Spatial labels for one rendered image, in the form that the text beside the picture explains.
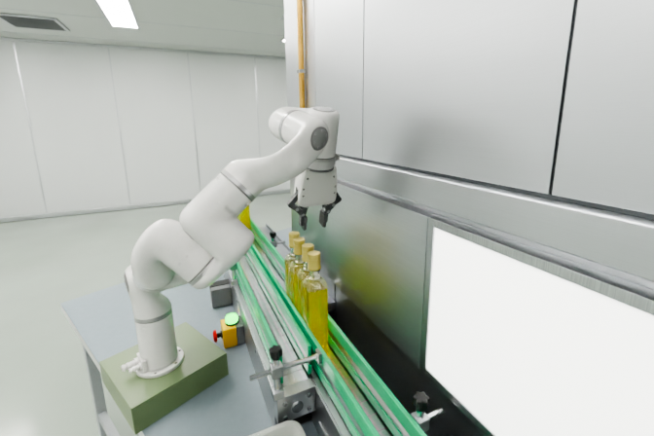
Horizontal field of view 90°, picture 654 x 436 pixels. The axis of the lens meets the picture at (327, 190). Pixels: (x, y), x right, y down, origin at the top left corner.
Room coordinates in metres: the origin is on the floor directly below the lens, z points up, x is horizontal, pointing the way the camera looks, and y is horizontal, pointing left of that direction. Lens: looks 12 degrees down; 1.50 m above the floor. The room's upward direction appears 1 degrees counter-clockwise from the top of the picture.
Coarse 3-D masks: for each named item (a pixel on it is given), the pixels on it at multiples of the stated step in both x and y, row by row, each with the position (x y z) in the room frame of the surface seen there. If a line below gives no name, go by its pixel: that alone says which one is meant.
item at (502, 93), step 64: (320, 0) 1.13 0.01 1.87; (384, 0) 0.81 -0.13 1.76; (448, 0) 0.63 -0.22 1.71; (512, 0) 0.52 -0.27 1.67; (576, 0) 0.44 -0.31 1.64; (640, 0) 0.38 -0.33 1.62; (320, 64) 1.14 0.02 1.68; (384, 64) 0.80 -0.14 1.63; (448, 64) 0.62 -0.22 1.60; (512, 64) 0.51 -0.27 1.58; (576, 64) 0.43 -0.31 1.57; (640, 64) 0.37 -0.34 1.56; (384, 128) 0.80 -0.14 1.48; (448, 128) 0.61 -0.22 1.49; (512, 128) 0.50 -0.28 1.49; (576, 128) 0.42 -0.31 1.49; (640, 128) 0.36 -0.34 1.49; (384, 192) 0.75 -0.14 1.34; (448, 192) 0.57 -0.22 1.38; (512, 192) 0.48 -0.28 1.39; (576, 192) 0.41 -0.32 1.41; (640, 192) 0.35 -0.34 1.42; (320, 256) 1.16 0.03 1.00; (576, 256) 0.38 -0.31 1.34; (640, 256) 0.32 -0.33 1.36
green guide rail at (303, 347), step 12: (252, 252) 1.29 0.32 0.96; (252, 264) 1.30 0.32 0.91; (264, 276) 1.09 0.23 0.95; (264, 288) 1.10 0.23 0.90; (276, 300) 0.95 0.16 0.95; (276, 312) 0.95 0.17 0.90; (288, 312) 0.85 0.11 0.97; (288, 324) 0.85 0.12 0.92; (288, 336) 0.85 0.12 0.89; (300, 336) 0.75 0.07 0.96; (300, 348) 0.76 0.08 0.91
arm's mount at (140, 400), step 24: (192, 336) 0.95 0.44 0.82; (120, 360) 0.84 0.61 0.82; (192, 360) 0.83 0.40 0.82; (216, 360) 0.84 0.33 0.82; (120, 384) 0.75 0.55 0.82; (144, 384) 0.74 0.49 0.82; (168, 384) 0.74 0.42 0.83; (192, 384) 0.78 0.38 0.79; (120, 408) 0.73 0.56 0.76; (144, 408) 0.69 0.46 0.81; (168, 408) 0.73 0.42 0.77
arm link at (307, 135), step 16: (304, 112) 0.68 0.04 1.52; (288, 128) 0.66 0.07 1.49; (304, 128) 0.63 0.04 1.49; (320, 128) 0.64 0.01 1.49; (288, 144) 0.61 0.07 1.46; (304, 144) 0.62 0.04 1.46; (320, 144) 0.65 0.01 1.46; (240, 160) 0.63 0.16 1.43; (256, 160) 0.61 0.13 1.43; (272, 160) 0.61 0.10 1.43; (288, 160) 0.61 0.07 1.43; (304, 160) 0.63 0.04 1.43; (240, 176) 0.61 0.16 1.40; (256, 176) 0.62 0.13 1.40; (272, 176) 0.62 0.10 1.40; (288, 176) 0.63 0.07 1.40; (256, 192) 0.63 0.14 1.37
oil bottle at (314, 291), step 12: (312, 288) 0.78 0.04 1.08; (324, 288) 0.79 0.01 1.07; (312, 300) 0.78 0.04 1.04; (324, 300) 0.79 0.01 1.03; (312, 312) 0.78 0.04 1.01; (324, 312) 0.79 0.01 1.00; (312, 324) 0.78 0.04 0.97; (324, 324) 0.79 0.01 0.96; (324, 336) 0.79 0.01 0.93; (324, 348) 0.79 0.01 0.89
